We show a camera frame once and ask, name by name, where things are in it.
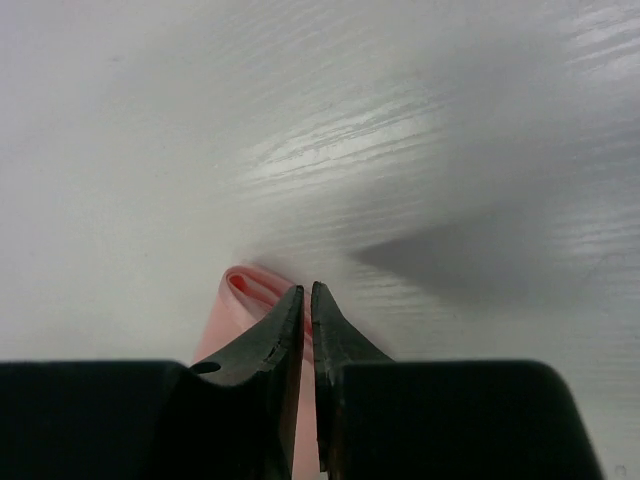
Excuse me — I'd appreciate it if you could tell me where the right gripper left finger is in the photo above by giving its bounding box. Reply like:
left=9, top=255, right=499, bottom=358
left=1, top=286, right=304, bottom=479

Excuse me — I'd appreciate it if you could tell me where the pink cloth napkin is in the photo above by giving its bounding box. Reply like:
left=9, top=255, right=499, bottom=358
left=189, top=264, right=401, bottom=480

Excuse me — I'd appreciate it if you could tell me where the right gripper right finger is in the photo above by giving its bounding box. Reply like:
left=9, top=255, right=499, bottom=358
left=311, top=282, right=602, bottom=479

